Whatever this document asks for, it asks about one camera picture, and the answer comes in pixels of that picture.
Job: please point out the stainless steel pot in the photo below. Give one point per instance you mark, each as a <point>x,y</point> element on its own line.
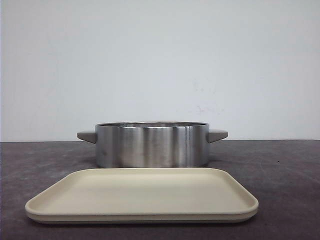
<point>155,144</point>

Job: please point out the beige plastic tray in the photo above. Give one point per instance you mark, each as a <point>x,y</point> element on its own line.
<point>143,195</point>

